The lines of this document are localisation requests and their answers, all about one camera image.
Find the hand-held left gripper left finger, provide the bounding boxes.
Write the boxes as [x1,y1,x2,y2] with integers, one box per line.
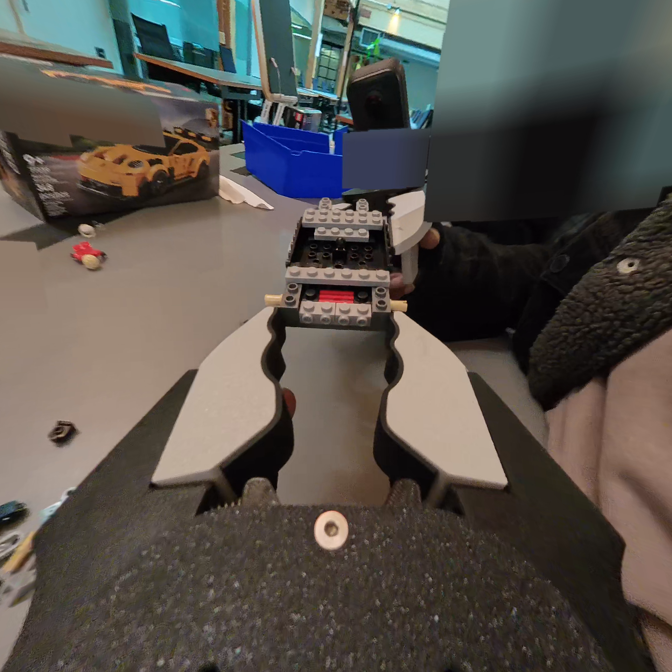
[150,307,295,486]

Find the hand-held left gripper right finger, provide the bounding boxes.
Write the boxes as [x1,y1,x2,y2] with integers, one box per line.
[373,310,509,491]

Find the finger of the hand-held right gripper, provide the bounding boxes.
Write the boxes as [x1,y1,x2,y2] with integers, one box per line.
[390,190,428,285]

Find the black brick car chassis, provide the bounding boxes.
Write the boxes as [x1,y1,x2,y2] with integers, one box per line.
[264,197,410,329]

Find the person's right forearm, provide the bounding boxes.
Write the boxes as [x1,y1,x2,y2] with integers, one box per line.
[415,219,558,343]

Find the grey desk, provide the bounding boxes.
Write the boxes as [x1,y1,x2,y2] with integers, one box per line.
[0,141,552,531]

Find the person's right hand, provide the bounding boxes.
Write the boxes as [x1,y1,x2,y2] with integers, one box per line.
[390,227,442,298]

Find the blue plastic storage bin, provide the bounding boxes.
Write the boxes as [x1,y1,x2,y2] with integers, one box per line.
[240,120,350,200]

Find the wood-framed dark panel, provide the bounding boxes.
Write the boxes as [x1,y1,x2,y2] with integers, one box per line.
[251,0,301,104]

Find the wood-edged office table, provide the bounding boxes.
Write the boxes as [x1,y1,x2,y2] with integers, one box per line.
[134,51,342,106]

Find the pile of small brick pieces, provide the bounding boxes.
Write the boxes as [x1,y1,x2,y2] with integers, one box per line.
[0,487,72,606]

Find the black toy car box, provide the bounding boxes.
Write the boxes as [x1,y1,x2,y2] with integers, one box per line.
[0,68,222,223]

